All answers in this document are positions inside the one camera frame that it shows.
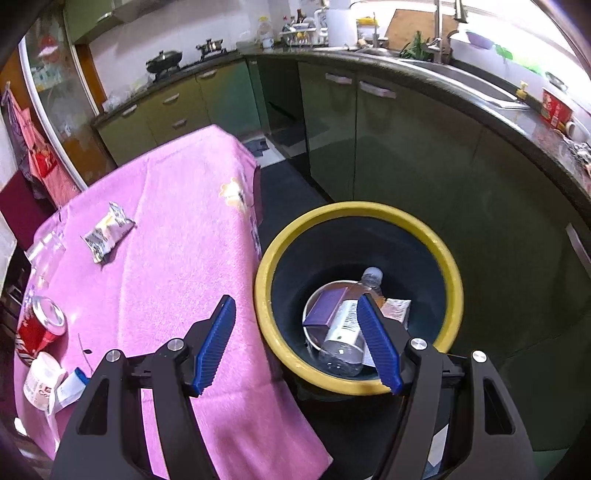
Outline steel pot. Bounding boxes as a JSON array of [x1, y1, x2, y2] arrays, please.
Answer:
[[196, 39, 227, 58]]

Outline steel faucet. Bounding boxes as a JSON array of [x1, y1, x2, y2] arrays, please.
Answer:
[[431, 0, 467, 63]]

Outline crumpled cloth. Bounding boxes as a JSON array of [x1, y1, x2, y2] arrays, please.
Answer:
[[570, 141, 591, 176]]

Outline black wok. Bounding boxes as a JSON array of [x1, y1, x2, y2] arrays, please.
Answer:
[[145, 50, 183, 75]]

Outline green wall cabinets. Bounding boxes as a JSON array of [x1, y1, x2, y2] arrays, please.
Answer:
[[62, 0, 139, 44]]

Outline clear plastic water bottle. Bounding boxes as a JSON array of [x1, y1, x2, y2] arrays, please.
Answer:
[[318, 267, 385, 377]]

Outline purple basket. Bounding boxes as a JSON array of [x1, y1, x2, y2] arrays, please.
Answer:
[[464, 30, 497, 49]]

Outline dark green base cabinets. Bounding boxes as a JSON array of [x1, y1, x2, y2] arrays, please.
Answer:
[[245, 55, 591, 453]]

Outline red paper bucket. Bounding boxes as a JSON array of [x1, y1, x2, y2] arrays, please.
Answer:
[[302, 279, 384, 370]]

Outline dish rack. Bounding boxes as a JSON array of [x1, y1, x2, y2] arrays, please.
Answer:
[[279, 21, 328, 47]]

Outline plastic bags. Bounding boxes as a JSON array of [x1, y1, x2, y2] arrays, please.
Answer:
[[102, 85, 153, 112]]

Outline yellow container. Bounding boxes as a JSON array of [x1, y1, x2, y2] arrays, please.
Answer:
[[358, 16, 384, 40]]

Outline silver snack wrapper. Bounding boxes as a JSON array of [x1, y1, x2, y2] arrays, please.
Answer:
[[81, 202, 137, 265]]

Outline red soda can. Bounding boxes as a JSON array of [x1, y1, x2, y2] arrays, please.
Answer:
[[16, 295, 68, 365]]

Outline green base cabinet with drawers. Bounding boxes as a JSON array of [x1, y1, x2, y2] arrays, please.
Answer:
[[95, 58, 264, 164]]

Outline gas stove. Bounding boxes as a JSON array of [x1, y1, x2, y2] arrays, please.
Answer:
[[145, 48, 241, 81]]

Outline steel sink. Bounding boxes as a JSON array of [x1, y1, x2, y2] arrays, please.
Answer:
[[355, 46, 527, 109]]

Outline dark stone countertop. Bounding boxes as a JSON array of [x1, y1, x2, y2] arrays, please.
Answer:
[[90, 44, 591, 208]]

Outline red checkered apron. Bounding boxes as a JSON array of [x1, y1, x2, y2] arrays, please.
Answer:
[[28, 138, 88, 208]]

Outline green vegetables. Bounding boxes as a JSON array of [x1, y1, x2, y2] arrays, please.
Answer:
[[399, 31, 432, 61]]

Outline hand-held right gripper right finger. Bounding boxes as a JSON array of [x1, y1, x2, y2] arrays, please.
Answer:
[[356, 295, 539, 480]]

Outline yellow rimmed trash bin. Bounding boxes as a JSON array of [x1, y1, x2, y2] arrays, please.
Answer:
[[254, 201, 464, 402]]

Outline red covered chair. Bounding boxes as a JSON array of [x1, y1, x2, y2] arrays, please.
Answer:
[[0, 175, 61, 241]]

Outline small white cup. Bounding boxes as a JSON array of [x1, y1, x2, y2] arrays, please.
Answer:
[[23, 352, 65, 409]]

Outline wooden cutting board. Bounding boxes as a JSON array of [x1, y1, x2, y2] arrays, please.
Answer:
[[384, 8, 437, 49]]

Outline purple floral tablecloth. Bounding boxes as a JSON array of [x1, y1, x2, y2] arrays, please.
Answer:
[[13, 124, 333, 480]]

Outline blue white wrapper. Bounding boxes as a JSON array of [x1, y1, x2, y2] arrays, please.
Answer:
[[46, 367, 89, 416]]

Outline green plastic holder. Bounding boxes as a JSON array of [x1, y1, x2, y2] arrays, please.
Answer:
[[494, 44, 543, 75]]

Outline glass sliding door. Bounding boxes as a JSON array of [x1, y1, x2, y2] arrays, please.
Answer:
[[18, 0, 116, 185]]

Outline red paper cup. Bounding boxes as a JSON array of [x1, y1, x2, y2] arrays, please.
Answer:
[[540, 88, 575, 130]]

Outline blue cardboard box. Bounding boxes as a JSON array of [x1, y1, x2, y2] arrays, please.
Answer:
[[305, 286, 350, 328]]

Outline purple checkered apron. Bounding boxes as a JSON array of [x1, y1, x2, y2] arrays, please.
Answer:
[[0, 88, 29, 176]]

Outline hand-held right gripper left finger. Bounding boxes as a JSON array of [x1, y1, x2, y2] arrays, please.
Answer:
[[50, 295, 237, 480]]

